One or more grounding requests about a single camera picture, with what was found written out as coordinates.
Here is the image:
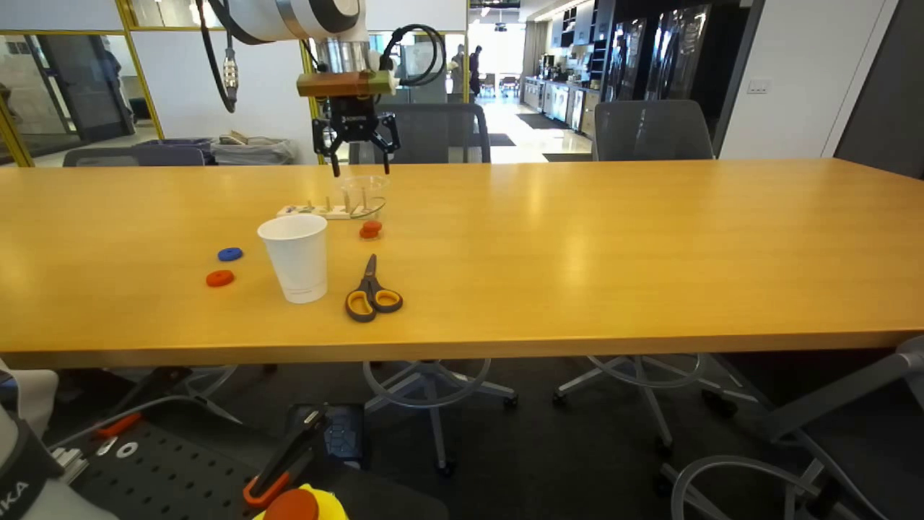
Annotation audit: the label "black cable with connector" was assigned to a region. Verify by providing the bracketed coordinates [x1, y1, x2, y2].
[196, 0, 241, 114]

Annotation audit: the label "white paper cup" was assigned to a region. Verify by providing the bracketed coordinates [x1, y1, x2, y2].
[253, 210, 332, 305]

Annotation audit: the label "black orange handled scissors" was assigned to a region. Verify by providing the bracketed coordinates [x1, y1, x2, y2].
[341, 250, 407, 324]

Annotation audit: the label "black tool with red handle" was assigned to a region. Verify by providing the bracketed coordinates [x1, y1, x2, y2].
[240, 402, 328, 514]

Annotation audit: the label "small orange clip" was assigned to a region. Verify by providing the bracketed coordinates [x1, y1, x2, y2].
[92, 412, 144, 444]

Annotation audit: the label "yellow red emergency stop button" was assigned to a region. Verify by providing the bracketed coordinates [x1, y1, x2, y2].
[251, 483, 352, 520]

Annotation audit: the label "person in dark clothes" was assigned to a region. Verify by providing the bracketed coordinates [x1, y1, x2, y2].
[465, 43, 484, 98]

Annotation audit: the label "transparent plastic cup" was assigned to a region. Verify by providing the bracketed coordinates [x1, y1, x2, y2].
[323, 172, 388, 243]

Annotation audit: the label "dark glass door cabinet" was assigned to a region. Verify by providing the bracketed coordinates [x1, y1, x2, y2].
[593, 0, 748, 104]

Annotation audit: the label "grey mesh office chair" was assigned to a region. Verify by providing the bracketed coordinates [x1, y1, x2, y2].
[554, 95, 761, 457]
[345, 100, 523, 474]

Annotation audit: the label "dark office chair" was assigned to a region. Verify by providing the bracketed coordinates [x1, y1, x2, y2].
[658, 331, 924, 520]

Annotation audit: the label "black looping cable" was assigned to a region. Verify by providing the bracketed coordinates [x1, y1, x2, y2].
[377, 22, 449, 95]

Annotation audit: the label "yellow frame glass partition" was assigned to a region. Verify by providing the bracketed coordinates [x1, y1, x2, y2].
[0, 0, 472, 168]

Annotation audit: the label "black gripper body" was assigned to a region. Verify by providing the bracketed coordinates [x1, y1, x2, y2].
[323, 95, 386, 145]

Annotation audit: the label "blue rectangular panel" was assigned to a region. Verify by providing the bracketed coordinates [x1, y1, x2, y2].
[319, 402, 367, 464]

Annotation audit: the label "grey low office chair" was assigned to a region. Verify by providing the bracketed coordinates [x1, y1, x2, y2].
[59, 134, 302, 428]

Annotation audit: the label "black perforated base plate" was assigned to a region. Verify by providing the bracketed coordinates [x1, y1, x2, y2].
[51, 412, 455, 520]

